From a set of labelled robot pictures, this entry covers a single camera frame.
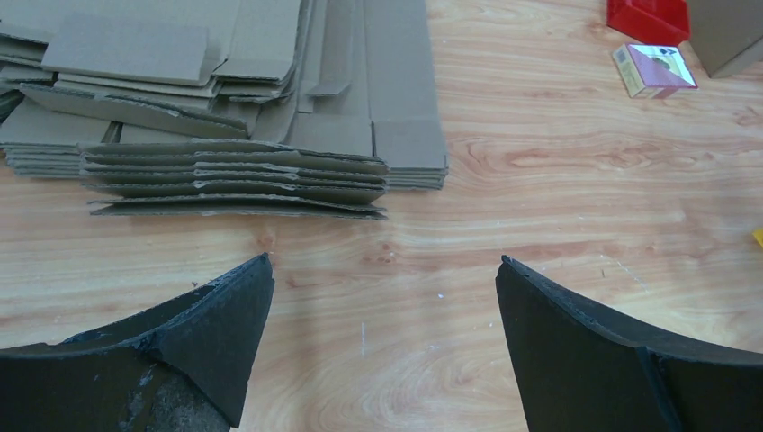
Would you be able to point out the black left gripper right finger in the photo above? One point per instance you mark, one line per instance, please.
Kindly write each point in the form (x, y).
(583, 366)

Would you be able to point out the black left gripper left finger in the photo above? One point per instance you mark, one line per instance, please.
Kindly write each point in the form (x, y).
(182, 365)

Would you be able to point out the pink white small card box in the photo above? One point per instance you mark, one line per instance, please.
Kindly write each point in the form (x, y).
(653, 71)

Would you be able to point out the red open box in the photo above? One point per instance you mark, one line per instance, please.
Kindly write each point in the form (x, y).
(654, 22)

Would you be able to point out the tall brown cardboard box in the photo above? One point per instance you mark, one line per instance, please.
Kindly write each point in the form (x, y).
(726, 35)

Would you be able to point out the stack of flat cardboard sheets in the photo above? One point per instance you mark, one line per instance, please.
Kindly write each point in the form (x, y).
(223, 107)

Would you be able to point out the yellow plastic triangle frame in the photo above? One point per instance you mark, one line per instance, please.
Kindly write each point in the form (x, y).
(758, 236)

